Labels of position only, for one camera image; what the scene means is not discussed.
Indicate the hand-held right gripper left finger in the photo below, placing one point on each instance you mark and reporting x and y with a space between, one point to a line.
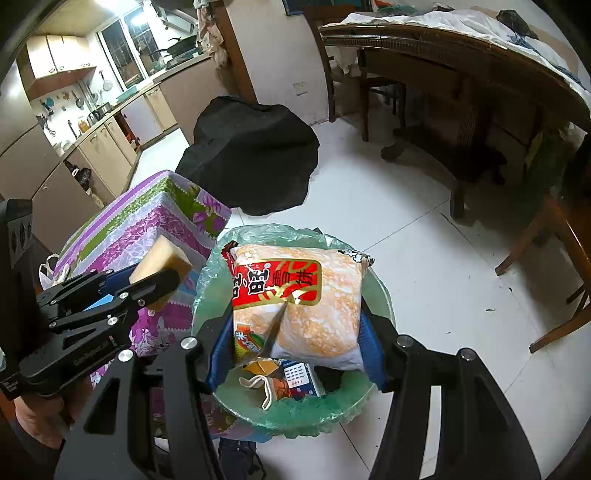
217 355

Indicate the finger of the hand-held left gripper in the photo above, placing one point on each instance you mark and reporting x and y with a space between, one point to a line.
113 279
152 282

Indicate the snack bag with red label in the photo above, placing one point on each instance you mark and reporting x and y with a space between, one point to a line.
318 314

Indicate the hanging cloth bags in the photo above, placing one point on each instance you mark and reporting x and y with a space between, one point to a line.
212 32

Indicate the kitchen wall cabinet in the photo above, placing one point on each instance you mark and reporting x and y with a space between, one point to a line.
57 64

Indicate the kitchen window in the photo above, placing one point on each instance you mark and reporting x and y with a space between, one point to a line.
127 46

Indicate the dark wooden chair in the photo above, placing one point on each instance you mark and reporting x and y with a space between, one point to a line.
341 69

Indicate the bin with green liner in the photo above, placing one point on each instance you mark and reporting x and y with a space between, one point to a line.
364 277

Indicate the beige sponge block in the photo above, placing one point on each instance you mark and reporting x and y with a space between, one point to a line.
161 265

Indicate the orange plastic packet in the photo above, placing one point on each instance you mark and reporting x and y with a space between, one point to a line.
277 390

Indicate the round wooden table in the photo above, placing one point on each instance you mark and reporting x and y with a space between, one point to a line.
461 83

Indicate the black crumpled item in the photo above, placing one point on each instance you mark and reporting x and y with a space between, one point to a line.
330 379

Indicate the person's left forearm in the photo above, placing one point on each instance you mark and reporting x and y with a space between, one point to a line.
39 420

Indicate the black fabric cover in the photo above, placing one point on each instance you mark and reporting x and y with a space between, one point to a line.
251 152

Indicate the light wooden chair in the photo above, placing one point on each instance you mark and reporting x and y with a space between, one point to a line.
554 258

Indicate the dark blue cloth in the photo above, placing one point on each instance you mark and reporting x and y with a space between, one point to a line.
238 459

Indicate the wall socket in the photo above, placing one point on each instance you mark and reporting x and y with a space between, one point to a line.
301 88

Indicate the black wok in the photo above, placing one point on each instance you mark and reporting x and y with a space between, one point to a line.
180 46

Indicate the beige refrigerator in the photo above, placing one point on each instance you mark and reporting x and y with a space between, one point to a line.
51 198

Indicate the dark window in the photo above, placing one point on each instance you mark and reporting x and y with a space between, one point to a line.
323 5

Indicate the range hood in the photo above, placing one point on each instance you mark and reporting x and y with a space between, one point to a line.
175 16

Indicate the white cloth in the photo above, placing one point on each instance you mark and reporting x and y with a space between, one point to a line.
461 25

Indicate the gold cardboard box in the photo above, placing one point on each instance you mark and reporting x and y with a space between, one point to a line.
258 368

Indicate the blue and white box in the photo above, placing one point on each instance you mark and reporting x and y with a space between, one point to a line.
300 378

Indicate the floral striped tablecloth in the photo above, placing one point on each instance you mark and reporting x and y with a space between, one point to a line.
152 217

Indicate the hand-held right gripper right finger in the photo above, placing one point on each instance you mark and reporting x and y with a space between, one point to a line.
375 355

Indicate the beige kitchen base cabinets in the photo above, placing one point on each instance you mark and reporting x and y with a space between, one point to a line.
138 115

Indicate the white plastic bag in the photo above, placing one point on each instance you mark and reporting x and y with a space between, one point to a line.
48 272

